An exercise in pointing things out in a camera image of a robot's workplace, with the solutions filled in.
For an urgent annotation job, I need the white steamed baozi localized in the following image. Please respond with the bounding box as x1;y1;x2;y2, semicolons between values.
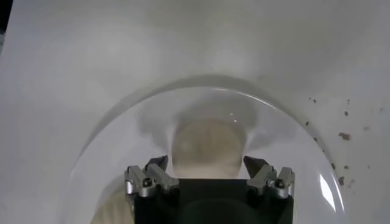
171;118;246;179

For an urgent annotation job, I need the white oval plate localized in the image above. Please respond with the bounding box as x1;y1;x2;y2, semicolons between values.
57;74;350;224

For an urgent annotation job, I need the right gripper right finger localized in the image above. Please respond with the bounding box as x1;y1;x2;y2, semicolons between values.
243;155;296;200

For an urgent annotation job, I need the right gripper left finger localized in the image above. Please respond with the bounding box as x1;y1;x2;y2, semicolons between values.
124;155;180;214

